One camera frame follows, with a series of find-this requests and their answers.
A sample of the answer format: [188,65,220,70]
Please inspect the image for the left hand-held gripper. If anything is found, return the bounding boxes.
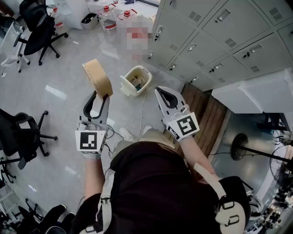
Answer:
[75,90,110,160]

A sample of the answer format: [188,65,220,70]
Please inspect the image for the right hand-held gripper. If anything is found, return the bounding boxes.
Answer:
[154,85,200,142]

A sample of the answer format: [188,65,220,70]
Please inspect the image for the cream plastic trash bin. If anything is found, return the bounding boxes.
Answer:
[119,65,153,98]

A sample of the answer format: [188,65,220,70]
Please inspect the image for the person's left forearm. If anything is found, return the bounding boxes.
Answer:
[83,157,106,202]

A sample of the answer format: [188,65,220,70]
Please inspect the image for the person's right forearm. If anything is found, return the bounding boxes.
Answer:
[179,132,221,184]

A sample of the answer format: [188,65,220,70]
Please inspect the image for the small white waste bin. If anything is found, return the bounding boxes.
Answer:
[81,12,100,31]

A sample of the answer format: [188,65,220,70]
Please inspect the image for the person's white left shoe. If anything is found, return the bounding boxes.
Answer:
[119,127,136,143]

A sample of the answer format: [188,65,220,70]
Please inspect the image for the brown wooden pallet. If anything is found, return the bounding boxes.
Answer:
[163,82,229,159]

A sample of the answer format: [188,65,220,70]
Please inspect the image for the person's beige trousers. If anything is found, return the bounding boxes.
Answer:
[111,128,184,162]

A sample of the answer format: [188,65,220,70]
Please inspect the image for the clear red-capped water bottle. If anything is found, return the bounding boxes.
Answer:
[116,9,153,67]
[49,6,66,34]
[98,5,118,36]

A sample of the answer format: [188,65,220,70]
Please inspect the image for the black office chair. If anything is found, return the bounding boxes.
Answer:
[0,108,59,171]
[17,0,69,66]

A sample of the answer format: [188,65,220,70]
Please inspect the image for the grey metal locker cabinet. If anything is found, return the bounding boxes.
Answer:
[143,0,293,92]

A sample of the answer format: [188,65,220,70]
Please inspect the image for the black floor fan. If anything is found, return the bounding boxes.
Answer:
[230,133,293,191]

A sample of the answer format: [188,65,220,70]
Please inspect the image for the person's black shirt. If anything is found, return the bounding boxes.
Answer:
[70,141,252,234]

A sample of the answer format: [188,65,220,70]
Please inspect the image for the white office chair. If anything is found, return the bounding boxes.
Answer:
[0,21,31,74]

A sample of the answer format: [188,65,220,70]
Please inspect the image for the black chair base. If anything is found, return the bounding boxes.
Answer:
[12,198,45,231]

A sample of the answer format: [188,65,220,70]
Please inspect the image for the white cable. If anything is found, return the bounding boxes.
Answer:
[137,88,147,142]

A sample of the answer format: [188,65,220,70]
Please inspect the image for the thin black cable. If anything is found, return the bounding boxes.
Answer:
[104,124,125,154]

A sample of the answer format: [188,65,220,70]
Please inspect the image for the beige harness strap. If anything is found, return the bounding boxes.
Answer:
[79,168,115,234]
[193,163,247,234]

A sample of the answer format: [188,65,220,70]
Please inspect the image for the black table frame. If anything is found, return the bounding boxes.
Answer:
[257,112,293,133]

